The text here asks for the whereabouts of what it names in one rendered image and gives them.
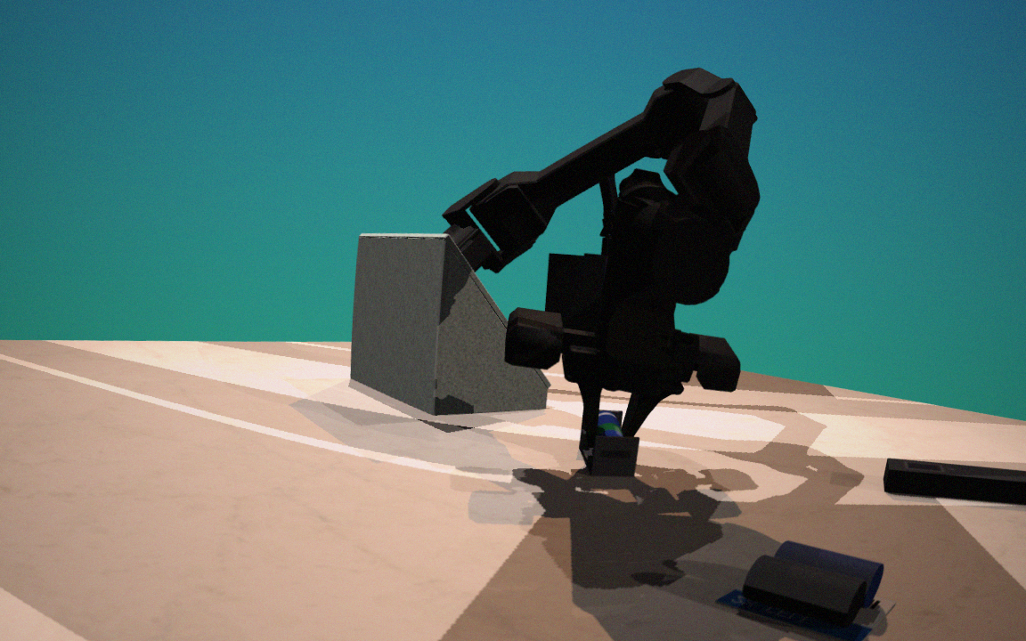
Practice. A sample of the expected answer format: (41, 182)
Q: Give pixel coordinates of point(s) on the blue cylindrical battery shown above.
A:
(608, 424)

